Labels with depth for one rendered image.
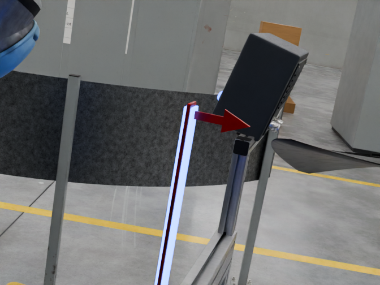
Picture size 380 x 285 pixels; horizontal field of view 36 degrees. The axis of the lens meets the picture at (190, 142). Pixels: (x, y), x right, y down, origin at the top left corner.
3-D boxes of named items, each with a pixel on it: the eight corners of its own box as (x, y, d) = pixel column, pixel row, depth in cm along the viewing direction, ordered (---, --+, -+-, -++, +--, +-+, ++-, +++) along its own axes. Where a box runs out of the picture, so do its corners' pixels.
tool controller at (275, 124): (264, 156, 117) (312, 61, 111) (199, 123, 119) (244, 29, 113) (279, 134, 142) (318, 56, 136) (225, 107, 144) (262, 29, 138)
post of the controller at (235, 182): (231, 236, 116) (250, 141, 111) (216, 233, 117) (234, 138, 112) (234, 232, 119) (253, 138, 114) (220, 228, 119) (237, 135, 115)
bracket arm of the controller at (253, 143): (247, 156, 112) (250, 142, 111) (232, 153, 113) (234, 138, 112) (264, 135, 135) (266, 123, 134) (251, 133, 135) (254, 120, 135)
